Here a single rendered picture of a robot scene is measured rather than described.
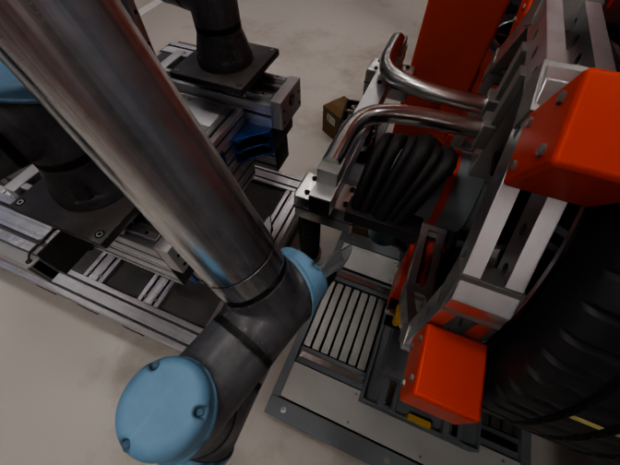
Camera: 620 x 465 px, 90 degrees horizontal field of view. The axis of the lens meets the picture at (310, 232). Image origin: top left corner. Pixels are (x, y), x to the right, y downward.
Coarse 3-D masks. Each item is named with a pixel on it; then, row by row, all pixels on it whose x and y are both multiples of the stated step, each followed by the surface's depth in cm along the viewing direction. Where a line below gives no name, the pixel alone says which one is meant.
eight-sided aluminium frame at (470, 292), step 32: (544, 0) 37; (576, 0) 37; (512, 32) 50; (544, 32) 33; (576, 32) 36; (544, 64) 29; (576, 64) 34; (608, 64) 29; (544, 96) 28; (512, 192) 30; (480, 224) 32; (544, 224) 29; (416, 256) 74; (480, 256) 31; (512, 256) 32; (416, 288) 70; (448, 288) 34; (480, 288) 32; (512, 288) 31; (416, 320) 46; (448, 320) 37; (480, 320) 34
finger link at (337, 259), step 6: (348, 246) 50; (336, 252) 45; (342, 252) 50; (348, 252) 50; (330, 258) 45; (336, 258) 46; (342, 258) 48; (324, 264) 46; (330, 264) 47; (336, 264) 48; (342, 264) 49; (324, 270) 47; (330, 270) 48; (336, 270) 48
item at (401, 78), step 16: (400, 32) 55; (400, 48) 54; (384, 64) 49; (512, 64) 40; (400, 80) 47; (416, 80) 46; (416, 96) 48; (432, 96) 46; (448, 96) 45; (464, 96) 44; (480, 96) 44; (496, 96) 42; (480, 112) 45
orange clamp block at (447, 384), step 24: (432, 336) 38; (456, 336) 38; (408, 360) 42; (432, 360) 37; (456, 360) 37; (480, 360) 37; (408, 384) 38; (432, 384) 35; (456, 384) 35; (480, 384) 35; (432, 408) 36; (456, 408) 34; (480, 408) 34
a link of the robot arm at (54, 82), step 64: (0, 0) 15; (64, 0) 16; (64, 64) 16; (128, 64) 18; (64, 128) 19; (128, 128) 19; (192, 128) 21; (128, 192) 21; (192, 192) 22; (192, 256) 25; (256, 256) 26; (256, 320) 29
